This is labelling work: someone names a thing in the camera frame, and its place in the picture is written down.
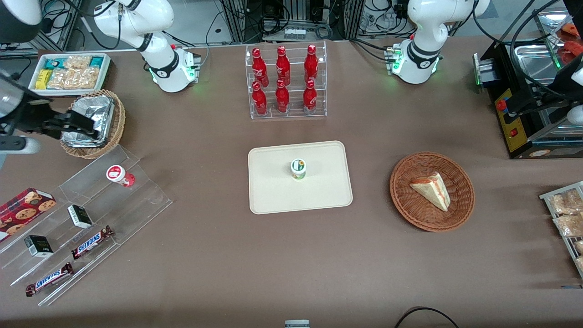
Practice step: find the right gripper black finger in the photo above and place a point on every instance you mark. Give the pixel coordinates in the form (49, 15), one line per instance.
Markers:
(84, 133)
(83, 121)

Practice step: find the red food pack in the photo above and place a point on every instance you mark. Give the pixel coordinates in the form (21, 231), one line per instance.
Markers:
(571, 29)
(571, 51)

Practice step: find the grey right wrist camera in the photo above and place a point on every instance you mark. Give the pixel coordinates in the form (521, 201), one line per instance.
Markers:
(20, 145)

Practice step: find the light wicker basket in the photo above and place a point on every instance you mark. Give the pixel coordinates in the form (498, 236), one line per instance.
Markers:
(120, 123)

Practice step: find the red tartan cookie box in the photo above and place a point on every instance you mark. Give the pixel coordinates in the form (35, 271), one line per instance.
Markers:
(23, 212)

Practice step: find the green gum bottle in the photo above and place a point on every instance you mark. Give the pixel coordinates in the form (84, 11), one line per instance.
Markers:
(298, 169)

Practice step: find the wrapped triangle sandwich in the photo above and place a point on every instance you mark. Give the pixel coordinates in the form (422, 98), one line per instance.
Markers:
(432, 189)

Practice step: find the round brown wicker basket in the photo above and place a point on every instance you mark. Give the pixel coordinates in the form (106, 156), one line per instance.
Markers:
(410, 202)

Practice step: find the red gum bottle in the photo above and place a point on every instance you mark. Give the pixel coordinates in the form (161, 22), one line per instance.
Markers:
(116, 174)

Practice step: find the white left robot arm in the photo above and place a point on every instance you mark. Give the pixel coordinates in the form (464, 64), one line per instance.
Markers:
(423, 27)

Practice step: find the small black box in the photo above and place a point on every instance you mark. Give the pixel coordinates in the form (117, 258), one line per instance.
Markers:
(38, 246)
(80, 217)

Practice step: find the white plastic bin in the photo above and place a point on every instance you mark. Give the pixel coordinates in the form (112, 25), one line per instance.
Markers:
(33, 86)

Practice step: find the black machine with yellow panel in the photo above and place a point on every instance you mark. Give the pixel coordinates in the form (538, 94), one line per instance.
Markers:
(512, 132)

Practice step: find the beige plastic tray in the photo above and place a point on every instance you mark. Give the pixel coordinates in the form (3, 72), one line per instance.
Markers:
(273, 191)

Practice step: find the small grey object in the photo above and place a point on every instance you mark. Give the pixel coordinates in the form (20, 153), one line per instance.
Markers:
(297, 324)

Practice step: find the clear acrylic stepped stand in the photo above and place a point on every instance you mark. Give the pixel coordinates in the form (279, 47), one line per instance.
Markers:
(145, 200)

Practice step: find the silver foil pack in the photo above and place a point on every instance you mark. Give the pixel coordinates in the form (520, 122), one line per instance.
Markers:
(102, 109)

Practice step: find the yellow snack box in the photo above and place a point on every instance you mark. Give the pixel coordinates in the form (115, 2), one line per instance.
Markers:
(43, 79)

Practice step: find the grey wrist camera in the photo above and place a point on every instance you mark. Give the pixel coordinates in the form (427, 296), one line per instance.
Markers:
(576, 115)
(20, 145)

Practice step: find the clear acrylic bottle rack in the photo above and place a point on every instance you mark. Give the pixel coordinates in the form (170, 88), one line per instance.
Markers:
(296, 115)

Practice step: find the teal snack box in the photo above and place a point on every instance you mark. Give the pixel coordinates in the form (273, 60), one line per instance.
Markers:
(54, 63)
(96, 61)

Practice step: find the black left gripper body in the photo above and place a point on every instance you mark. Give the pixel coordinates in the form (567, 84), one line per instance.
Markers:
(543, 98)

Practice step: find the steel tray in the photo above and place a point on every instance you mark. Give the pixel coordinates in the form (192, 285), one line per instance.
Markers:
(533, 64)

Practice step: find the Snickers chocolate bar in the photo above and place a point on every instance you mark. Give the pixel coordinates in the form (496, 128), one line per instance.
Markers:
(49, 279)
(91, 242)

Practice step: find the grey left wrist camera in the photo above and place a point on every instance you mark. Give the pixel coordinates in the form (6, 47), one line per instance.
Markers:
(576, 115)

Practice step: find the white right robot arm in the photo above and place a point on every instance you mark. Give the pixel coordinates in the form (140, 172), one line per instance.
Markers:
(136, 18)

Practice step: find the white power strip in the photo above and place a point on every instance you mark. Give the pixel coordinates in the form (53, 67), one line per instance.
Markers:
(294, 33)

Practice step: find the red cola bottle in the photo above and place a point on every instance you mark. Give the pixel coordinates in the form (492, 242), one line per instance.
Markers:
(259, 100)
(310, 98)
(283, 66)
(311, 64)
(282, 98)
(259, 68)

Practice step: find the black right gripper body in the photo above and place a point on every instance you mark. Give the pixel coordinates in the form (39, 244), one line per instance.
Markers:
(28, 116)

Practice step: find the clear bag of crackers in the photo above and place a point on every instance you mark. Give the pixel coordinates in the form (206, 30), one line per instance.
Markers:
(569, 225)
(567, 202)

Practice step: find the tray of packaged snacks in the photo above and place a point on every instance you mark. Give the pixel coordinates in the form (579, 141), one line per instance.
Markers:
(546, 197)

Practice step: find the clear bag of nut snacks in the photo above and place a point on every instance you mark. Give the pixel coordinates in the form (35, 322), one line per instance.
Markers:
(73, 78)
(78, 62)

